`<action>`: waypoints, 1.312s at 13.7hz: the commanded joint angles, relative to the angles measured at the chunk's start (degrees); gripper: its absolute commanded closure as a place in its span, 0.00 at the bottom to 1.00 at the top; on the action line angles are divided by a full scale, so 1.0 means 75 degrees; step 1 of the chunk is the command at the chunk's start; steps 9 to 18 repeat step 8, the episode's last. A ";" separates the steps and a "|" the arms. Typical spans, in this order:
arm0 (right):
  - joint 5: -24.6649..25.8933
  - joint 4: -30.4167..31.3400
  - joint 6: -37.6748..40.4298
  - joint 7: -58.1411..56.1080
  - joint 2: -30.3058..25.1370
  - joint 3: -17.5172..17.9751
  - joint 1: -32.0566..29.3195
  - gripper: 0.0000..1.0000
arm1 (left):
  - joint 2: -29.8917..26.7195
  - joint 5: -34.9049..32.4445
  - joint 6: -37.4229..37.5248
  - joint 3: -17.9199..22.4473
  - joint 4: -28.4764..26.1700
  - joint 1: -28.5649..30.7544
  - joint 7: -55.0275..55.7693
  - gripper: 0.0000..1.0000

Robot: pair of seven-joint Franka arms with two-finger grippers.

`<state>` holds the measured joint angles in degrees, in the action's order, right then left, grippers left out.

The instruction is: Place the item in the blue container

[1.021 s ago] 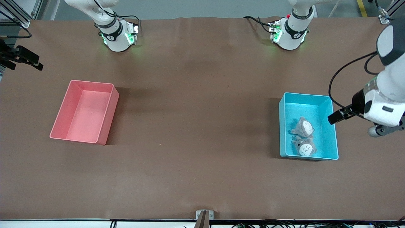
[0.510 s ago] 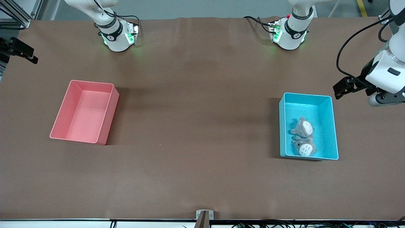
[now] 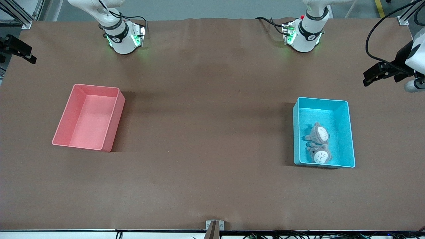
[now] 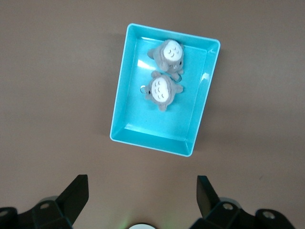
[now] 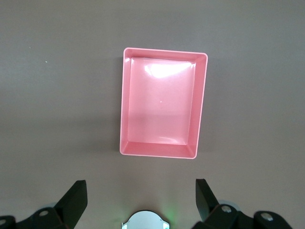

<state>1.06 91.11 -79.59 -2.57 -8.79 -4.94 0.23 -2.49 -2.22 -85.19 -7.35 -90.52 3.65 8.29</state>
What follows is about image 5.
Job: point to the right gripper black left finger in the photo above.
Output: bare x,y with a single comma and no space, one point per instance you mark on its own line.
69,207

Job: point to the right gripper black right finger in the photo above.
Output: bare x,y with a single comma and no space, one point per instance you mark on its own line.
209,207

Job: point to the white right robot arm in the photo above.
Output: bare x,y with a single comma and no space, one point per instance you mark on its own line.
145,221

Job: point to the pink plastic box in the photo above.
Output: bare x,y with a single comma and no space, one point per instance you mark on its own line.
162,107

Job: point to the brown table cover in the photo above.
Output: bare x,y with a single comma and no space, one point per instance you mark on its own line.
47,95

